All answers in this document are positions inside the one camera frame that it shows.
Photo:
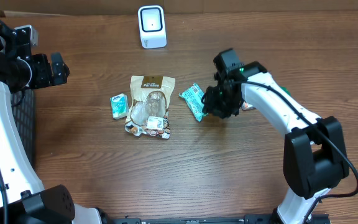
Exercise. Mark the brown beige snack pouch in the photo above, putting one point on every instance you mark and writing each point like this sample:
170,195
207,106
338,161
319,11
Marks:
148,114

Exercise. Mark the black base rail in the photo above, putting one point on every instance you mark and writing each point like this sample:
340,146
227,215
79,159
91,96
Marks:
197,220

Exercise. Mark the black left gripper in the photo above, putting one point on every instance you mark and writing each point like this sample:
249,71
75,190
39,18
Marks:
46,79

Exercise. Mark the orange packet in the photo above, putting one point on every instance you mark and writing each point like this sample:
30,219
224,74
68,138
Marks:
246,106

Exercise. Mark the teal snack packet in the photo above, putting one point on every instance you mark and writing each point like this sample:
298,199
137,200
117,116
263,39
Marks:
193,96

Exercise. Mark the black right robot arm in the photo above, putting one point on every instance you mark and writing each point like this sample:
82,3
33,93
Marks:
314,159

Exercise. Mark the green lid jar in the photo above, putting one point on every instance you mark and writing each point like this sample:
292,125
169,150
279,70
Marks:
285,90

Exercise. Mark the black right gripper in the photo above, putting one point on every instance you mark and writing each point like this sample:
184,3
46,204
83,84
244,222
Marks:
212,107

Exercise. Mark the small teal tissue pack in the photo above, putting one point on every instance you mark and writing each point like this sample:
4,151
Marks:
119,106

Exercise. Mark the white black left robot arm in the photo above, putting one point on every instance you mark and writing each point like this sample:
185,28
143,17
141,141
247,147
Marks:
23,197

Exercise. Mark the cardboard backdrop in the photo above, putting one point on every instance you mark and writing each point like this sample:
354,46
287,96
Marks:
119,7

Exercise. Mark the grey plastic mesh basket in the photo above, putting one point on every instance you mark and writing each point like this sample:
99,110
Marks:
23,109

